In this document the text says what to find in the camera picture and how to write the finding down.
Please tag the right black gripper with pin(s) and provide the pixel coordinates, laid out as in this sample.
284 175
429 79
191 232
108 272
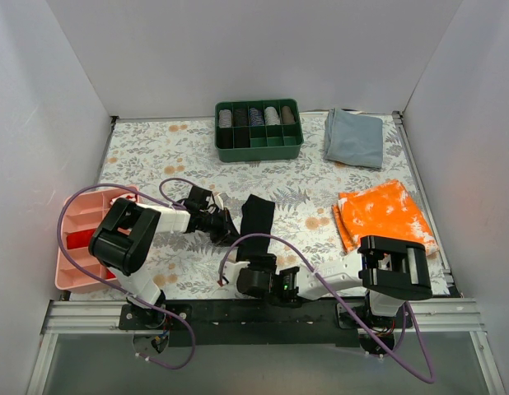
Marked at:
262 262

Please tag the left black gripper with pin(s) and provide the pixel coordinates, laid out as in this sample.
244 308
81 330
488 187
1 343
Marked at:
225 226

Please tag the black boxer underwear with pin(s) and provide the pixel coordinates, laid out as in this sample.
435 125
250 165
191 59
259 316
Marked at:
257 217

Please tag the orange white patterned cloth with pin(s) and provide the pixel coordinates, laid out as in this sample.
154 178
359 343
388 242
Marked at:
386 210

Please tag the light blue cloth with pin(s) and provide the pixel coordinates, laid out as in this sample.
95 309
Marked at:
353 139

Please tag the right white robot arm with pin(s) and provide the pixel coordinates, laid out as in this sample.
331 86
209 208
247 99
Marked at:
392 271

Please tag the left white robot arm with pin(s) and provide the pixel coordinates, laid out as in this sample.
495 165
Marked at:
124 237

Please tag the red white rolled cloth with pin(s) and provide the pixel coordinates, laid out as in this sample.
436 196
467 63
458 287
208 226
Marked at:
129 197

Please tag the green compartment organizer box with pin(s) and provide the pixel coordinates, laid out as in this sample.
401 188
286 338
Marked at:
277 142

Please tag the black speckled rolled sock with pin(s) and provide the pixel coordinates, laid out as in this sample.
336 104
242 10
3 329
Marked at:
240 117

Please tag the blue patterned rolled sock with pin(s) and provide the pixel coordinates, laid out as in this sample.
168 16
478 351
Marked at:
256 117

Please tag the red rolled cloth lower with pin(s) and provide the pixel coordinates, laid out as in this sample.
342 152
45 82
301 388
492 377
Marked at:
110 275

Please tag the brown rolled sock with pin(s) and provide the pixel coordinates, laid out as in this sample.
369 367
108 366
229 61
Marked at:
287 116

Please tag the red rolled cloth middle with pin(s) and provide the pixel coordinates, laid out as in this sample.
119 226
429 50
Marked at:
79 239

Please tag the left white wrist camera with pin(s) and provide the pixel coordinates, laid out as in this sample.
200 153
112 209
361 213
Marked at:
217 200

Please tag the aluminium frame rail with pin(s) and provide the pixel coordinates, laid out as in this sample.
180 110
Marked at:
102 317

